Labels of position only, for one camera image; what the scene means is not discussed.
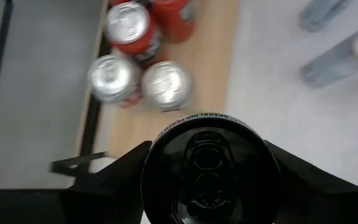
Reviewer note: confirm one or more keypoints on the white Celsius can black lid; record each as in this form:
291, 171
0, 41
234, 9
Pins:
210, 174

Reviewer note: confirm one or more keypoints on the wooden tray board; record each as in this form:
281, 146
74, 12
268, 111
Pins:
207, 77

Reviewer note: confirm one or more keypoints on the silver Diet Coke can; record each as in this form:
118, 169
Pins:
166, 84
113, 77

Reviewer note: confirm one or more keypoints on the blue silver Red Bull can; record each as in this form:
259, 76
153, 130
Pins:
337, 60
322, 12

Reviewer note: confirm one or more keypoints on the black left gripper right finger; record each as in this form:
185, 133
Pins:
306, 199

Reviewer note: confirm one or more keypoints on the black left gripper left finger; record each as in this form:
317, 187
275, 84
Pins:
110, 193

